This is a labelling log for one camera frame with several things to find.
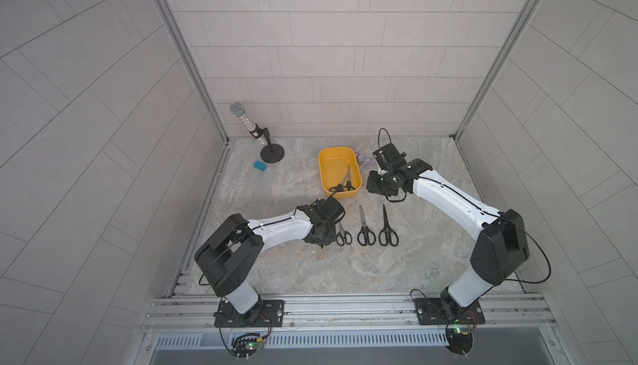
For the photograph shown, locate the glitter silver microphone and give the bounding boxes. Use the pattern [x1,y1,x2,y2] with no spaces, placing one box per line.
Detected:
[230,102,267,146]

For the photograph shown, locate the yellow plastic storage box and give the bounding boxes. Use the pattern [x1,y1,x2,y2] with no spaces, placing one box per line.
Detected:
[318,147,362,199]

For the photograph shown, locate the silver blade black scissors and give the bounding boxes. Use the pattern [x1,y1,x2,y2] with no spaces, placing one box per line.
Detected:
[357,205,376,246]

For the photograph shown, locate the circuit board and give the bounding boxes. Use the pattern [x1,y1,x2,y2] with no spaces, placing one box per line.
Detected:
[445,327,474,357]
[232,333,266,361]

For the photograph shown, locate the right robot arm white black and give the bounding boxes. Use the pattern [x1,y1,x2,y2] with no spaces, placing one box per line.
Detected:
[367,153,531,323]

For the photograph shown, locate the all black scissors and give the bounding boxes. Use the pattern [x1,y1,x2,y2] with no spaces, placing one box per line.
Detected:
[378,206,399,247]

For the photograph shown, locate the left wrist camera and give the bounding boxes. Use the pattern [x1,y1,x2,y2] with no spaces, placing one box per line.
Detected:
[297,197,346,224]

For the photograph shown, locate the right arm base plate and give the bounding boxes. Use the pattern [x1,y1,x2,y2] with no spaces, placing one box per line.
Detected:
[413,297,486,326]

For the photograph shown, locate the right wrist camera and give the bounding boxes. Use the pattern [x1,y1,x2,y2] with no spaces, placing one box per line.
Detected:
[373,143,406,173]

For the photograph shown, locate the right circuit board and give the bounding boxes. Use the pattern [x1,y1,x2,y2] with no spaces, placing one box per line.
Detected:
[445,327,474,357]

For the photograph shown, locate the small black scissors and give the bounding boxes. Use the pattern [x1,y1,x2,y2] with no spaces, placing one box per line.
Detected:
[336,222,353,246]

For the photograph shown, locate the teal eraser block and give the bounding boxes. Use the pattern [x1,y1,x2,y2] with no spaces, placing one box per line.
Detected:
[254,161,267,172]

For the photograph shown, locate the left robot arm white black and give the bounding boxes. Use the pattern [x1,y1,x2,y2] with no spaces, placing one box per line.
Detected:
[194,197,346,328]

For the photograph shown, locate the left circuit board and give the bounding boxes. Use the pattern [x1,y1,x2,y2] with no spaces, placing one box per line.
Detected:
[232,333,266,361]

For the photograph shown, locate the aluminium frame rail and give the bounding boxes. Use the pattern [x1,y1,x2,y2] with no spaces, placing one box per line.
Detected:
[140,292,557,333]

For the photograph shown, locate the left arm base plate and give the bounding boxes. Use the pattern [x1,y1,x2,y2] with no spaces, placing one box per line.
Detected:
[214,300,285,328]

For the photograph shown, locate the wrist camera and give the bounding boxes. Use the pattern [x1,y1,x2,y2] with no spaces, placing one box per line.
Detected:
[297,197,346,224]
[373,143,406,173]

